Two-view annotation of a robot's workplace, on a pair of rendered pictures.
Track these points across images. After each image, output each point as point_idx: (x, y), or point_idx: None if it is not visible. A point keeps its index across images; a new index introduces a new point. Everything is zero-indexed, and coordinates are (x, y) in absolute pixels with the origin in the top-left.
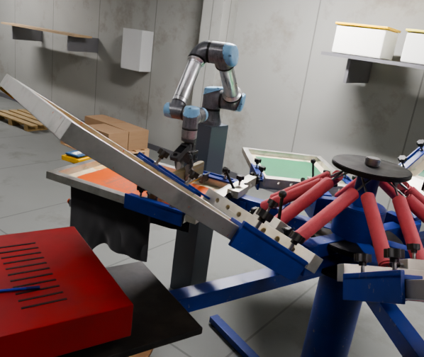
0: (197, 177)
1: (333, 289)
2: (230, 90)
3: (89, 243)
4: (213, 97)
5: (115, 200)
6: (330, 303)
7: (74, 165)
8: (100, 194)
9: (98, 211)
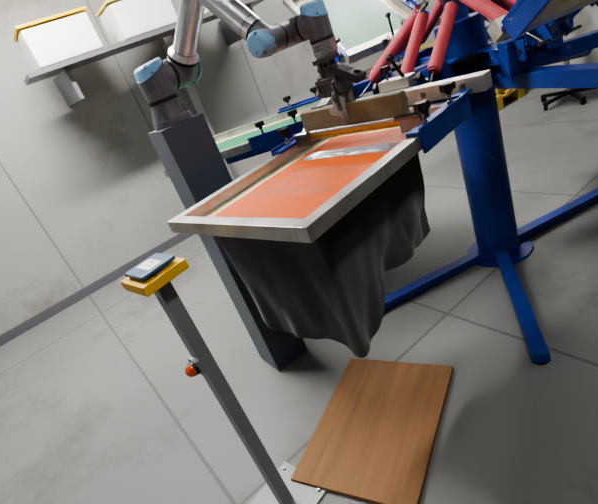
0: None
1: (492, 102)
2: (198, 37)
3: (379, 294)
4: (166, 73)
5: (412, 156)
6: (495, 117)
7: (260, 220)
8: (394, 169)
9: (372, 223)
